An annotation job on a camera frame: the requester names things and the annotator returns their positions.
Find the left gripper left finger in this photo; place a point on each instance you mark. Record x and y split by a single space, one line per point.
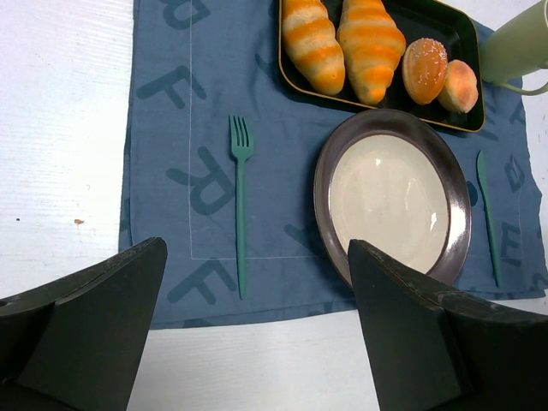
76 343

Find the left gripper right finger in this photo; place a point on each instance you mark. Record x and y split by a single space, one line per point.
433 347

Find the orange striped croissant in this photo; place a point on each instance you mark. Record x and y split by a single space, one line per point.
372 46

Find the dark rimmed white plate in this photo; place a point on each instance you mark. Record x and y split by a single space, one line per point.
388 178

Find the teal plastic knife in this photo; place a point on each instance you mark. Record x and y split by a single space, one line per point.
489 220

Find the blue letter-print placemat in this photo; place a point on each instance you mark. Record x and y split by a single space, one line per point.
195 64

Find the pale round bun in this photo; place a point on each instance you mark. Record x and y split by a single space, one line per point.
460 91

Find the teal plastic fork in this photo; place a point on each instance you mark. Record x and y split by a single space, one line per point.
242 148

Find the orange sugared bun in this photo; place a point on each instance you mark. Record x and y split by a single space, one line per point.
424 68

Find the light green mug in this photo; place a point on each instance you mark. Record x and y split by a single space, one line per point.
517 48

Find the black rectangular tray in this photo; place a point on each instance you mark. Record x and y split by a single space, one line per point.
416 19

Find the pale striped croissant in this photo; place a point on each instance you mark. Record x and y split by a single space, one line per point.
309 39

